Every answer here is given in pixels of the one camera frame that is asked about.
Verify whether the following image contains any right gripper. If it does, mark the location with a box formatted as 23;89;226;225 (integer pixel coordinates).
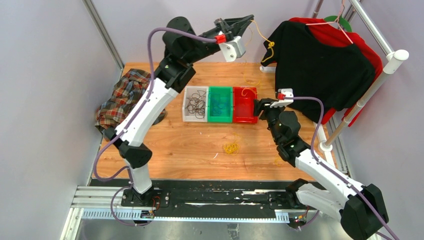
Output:
253;98;286;144

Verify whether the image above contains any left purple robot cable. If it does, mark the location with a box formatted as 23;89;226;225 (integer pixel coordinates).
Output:
92;27;228;228

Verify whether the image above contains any red t-shirt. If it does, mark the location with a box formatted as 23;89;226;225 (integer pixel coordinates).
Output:
275;17;383;123

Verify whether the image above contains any black t-shirt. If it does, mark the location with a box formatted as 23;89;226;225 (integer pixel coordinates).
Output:
261;17;383;124

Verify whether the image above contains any white plastic bin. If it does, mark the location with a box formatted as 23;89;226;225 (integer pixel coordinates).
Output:
182;86;209;123

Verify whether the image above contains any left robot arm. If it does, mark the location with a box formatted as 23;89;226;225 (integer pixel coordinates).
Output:
104;14;254;207

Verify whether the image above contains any green clothes hanger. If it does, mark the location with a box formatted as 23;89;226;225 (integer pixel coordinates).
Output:
323;15;353;33

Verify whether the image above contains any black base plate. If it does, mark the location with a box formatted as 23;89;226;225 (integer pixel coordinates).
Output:
120;179;315;219

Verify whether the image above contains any plaid flannel shirt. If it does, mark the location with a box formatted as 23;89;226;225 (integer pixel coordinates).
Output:
94;68;151;133

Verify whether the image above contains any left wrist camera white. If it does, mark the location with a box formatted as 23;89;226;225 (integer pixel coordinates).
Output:
218;36;246;62

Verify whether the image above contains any green plastic bin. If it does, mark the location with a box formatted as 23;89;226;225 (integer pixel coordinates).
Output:
207;86;233;123

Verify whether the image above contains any brown cable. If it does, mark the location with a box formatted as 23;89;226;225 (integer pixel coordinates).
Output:
184;99;207;119
187;89;208;115

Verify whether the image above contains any red plastic bin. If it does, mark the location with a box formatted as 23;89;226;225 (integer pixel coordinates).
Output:
232;86;258;124

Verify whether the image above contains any blue cable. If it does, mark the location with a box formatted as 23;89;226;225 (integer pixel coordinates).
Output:
209;92;231;115

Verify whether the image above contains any white clothes rack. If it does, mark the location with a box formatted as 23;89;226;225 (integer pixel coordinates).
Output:
259;0;410;153

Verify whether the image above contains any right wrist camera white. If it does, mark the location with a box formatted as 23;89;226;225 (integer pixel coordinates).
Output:
270;88;294;108

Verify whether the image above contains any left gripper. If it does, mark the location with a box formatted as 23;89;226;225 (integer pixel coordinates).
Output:
184;15;254;66

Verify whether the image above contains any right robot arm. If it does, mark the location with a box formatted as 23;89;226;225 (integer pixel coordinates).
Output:
253;98;389;240

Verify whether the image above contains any pink clothes hanger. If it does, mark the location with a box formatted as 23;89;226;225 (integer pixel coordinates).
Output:
309;0;354;44

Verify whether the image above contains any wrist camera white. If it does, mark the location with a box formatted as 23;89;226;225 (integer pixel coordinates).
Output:
270;88;294;108
218;36;246;62

